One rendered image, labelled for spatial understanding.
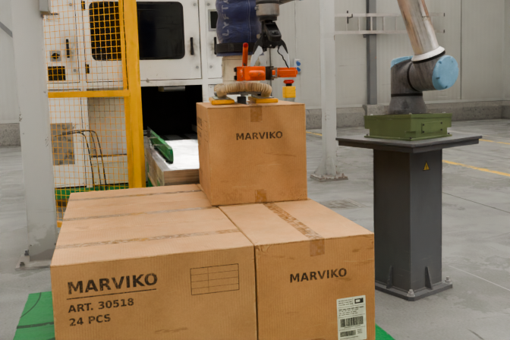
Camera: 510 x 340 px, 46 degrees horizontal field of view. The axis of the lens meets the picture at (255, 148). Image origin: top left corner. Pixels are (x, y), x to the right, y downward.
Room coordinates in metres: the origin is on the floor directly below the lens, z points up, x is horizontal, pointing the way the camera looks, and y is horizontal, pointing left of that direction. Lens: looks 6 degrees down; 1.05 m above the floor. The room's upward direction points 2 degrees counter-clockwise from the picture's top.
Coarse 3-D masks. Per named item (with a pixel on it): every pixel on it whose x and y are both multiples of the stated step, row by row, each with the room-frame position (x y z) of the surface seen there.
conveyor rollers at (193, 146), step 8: (152, 144) 4.98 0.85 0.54; (168, 144) 4.93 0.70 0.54; (176, 144) 4.86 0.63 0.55; (184, 144) 4.87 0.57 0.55; (192, 144) 4.88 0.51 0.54; (160, 152) 4.38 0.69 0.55; (176, 152) 4.32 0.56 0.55; (184, 152) 4.33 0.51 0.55; (192, 152) 4.34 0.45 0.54; (176, 160) 3.87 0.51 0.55; (184, 160) 3.88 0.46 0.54; (192, 160) 3.89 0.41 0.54; (176, 168) 3.51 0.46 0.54
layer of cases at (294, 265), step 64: (128, 192) 2.79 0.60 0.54; (192, 192) 2.73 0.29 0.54; (64, 256) 1.76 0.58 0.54; (128, 256) 1.73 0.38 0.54; (192, 256) 1.76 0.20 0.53; (256, 256) 1.81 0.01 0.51; (320, 256) 1.86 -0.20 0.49; (64, 320) 1.67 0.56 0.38; (128, 320) 1.72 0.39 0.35; (192, 320) 1.76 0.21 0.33; (256, 320) 1.81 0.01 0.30; (320, 320) 1.86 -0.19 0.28
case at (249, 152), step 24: (216, 120) 2.41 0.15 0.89; (240, 120) 2.43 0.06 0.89; (264, 120) 2.44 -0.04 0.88; (288, 120) 2.46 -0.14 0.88; (216, 144) 2.41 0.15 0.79; (240, 144) 2.42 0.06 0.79; (264, 144) 2.44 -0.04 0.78; (288, 144) 2.46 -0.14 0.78; (216, 168) 2.41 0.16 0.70; (240, 168) 2.42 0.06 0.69; (264, 168) 2.44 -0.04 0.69; (288, 168) 2.46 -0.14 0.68; (216, 192) 2.41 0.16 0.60; (240, 192) 2.42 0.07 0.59; (264, 192) 2.44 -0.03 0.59; (288, 192) 2.46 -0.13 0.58
